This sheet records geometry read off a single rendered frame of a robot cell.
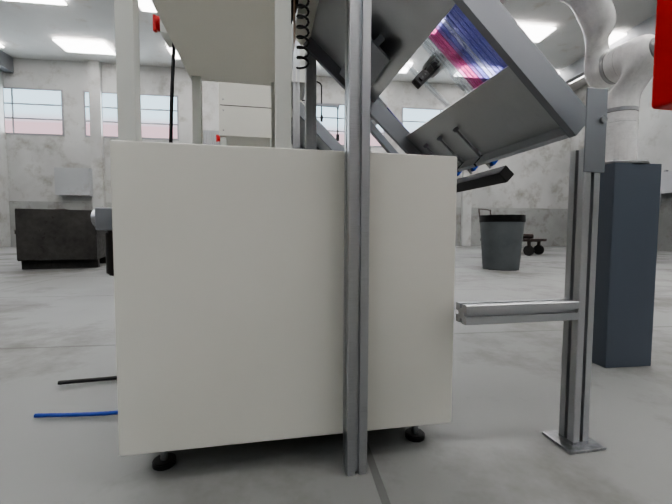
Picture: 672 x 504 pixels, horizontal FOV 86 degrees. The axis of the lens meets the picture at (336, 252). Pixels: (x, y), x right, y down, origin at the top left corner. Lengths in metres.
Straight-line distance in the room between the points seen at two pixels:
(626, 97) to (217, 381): 1.54
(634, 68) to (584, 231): 0.85
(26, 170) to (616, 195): 13.56
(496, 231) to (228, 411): 4.32
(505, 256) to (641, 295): 3.29
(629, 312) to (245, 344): 1.31
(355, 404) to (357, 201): 0.38
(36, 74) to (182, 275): 13.59
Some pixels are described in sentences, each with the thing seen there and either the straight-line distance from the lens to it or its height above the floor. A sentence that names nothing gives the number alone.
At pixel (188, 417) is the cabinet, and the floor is 0.12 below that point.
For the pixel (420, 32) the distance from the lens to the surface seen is 1.10.
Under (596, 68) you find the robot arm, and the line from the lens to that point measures 1.74.
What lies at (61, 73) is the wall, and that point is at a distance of 13.91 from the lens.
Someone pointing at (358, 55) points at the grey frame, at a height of 0.78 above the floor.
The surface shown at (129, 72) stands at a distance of 0.78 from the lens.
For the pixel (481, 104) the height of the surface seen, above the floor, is 0.81.
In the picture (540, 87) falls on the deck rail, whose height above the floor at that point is 0.77.
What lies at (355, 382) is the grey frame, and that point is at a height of 0.18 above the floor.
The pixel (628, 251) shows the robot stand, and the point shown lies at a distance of 1.58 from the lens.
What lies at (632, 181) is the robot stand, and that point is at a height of 0.64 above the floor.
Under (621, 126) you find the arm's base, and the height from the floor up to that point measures 0.83.
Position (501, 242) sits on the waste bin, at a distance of 4.81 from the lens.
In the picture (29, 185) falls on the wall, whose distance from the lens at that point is 13.72.
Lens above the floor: 0.46
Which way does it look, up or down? 3 degrees down
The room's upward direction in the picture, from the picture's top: straight up
